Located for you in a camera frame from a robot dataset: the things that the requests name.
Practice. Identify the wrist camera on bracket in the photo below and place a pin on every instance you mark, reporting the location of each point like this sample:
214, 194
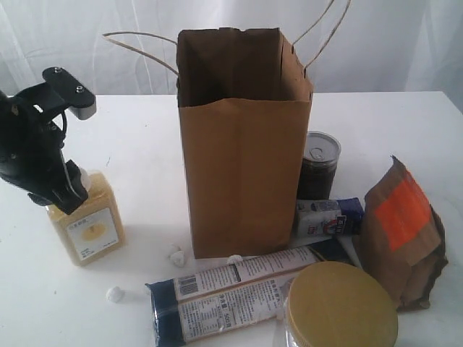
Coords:
60, 91

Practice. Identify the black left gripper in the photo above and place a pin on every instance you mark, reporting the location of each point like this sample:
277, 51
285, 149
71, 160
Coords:
32, 160

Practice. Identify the small blue white packet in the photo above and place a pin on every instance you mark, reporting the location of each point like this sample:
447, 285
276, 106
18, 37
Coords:
328, 217

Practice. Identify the yellow grain bottle white cap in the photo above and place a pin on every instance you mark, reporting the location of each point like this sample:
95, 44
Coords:
95, 228

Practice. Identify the white marshmallow candy pair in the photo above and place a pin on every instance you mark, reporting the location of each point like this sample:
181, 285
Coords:
176, 255

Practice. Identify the plastic jar gold lid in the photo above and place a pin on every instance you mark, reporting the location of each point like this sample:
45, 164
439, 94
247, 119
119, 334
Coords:
335, 304

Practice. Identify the white marshmallow near bag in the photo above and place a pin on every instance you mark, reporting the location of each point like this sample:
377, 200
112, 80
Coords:
233, 259

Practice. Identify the brown paper bag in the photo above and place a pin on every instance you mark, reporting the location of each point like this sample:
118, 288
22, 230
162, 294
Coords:
244, 102

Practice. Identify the brown pouch orange label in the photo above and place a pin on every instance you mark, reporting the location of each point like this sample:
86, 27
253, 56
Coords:
401, 242

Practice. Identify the dark flat packet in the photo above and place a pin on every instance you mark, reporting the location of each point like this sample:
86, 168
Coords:
330, 250

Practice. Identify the dark can silver lid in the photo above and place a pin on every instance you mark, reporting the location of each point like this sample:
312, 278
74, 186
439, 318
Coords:
319, 164

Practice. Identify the blue noodle packet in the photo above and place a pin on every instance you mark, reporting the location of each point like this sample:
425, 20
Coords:
225, 298

